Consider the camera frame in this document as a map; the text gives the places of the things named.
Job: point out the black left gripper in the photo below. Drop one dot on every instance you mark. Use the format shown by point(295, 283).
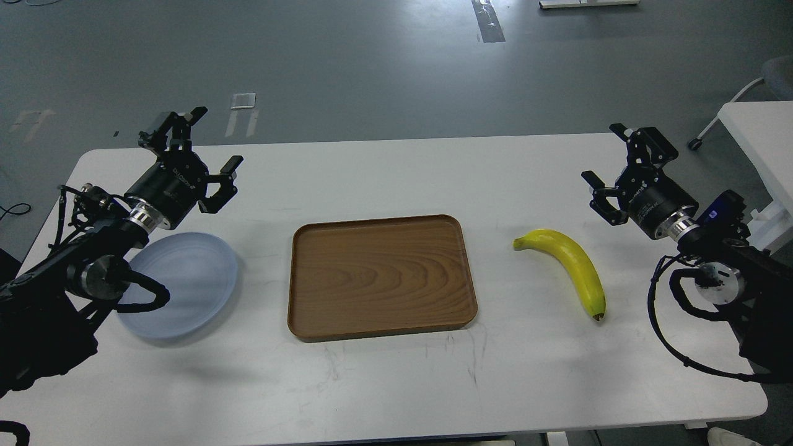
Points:
point(179, 179)

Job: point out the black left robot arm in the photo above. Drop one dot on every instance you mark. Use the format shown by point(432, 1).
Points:
point(51, 313)

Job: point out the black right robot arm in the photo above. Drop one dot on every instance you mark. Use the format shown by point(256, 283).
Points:
point(721, 276)

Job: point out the yellow banana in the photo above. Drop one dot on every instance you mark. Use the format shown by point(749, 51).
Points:
point(576, 263)

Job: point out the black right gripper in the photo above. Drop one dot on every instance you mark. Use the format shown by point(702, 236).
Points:
point(645, 194)

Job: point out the brown wooden tray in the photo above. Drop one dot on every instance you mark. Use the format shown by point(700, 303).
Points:
point(379, 277)

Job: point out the light blue plate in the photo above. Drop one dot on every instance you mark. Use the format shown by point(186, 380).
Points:
point(198, 269)

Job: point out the white table base far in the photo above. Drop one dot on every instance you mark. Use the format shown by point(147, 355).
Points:
point(562, 4)

